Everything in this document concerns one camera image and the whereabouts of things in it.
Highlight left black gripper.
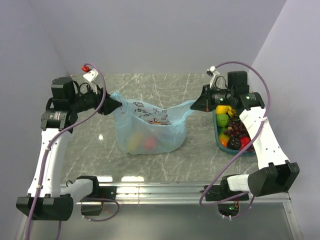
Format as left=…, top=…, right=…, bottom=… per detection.
left=69, top=81, right=122, bottom=115

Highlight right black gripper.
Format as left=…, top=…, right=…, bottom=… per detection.
left=190, top=83, right=235, bottom=112

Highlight light blue plastic bag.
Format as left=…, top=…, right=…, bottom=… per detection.
left=111, top=92, right=195, bottom=155

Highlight yellow fake mango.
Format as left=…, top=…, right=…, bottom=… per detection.
left=126, top=132, right=142, bottom=153

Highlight red fake apple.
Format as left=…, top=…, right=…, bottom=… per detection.
left=143, top=136, right=157, bottom=152

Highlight orange fake persimmon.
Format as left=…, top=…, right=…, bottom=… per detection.
left=148, top=119, right=171, bottom=126

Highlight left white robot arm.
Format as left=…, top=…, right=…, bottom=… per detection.
left=16, top=77, right=122, bottom=221

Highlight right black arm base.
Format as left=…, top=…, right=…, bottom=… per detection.
left=205, top=185, right=249, bottom=217

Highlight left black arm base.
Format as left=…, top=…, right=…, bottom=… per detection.
left=79, top=185, right=118, bottom=217

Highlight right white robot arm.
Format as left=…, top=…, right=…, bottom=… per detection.
left=191, top=70, right=300, bottom=200

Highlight yellow fake bananas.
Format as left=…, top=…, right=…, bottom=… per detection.
left=215, top=105, right=237, bottom=117

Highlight green fake custard apple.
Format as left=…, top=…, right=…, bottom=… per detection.
left=216, top=113, right=230, bottom=128

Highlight small orange fake fruit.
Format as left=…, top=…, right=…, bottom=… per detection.
left=218, top=133, right=230, bottom=148

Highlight purple fake grapes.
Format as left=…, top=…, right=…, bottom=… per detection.
left=223, top=120, right=249, bottom=139

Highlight dark fake plum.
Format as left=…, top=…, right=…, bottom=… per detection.
left=227, top=137, right=242, bottom=151

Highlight red orange fake pepper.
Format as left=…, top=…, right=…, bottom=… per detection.
left=239, top=136, right=251, bottom=150

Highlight teal plastic fruit basket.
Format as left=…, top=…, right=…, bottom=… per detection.
left=213, top=105, right=251, bottom=155

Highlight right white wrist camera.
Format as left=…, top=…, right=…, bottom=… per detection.
left=206, top=66, right=221, bottom=89

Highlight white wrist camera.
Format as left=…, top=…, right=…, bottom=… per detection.
left=81, top=65, right=99, bottom=84
left=206, top=66, right=221, bottom=89

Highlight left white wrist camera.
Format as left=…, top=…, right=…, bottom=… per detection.
left=81, top=65, right=99, bottom=84

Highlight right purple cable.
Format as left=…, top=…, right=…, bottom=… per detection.
left=199, top=61, right=271, bottom=219

